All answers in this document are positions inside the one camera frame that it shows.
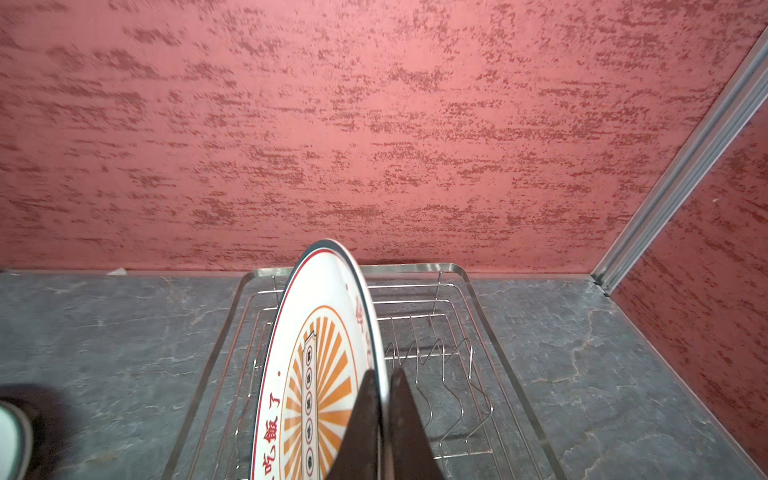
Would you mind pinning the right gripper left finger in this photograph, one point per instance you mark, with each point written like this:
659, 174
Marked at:
357, 457

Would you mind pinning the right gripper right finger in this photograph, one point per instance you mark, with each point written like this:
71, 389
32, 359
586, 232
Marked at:
411, 451

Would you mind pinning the orange sunburst white plate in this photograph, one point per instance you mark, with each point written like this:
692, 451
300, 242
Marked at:
325, 338

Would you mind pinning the watermelon plate blue rim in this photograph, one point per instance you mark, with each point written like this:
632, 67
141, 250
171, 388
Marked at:
16, 442

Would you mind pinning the steel wire dish rack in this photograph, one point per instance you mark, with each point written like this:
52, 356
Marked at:
477, 416

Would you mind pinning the right aluminium corner post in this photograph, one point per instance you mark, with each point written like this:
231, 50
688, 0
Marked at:
744, 93

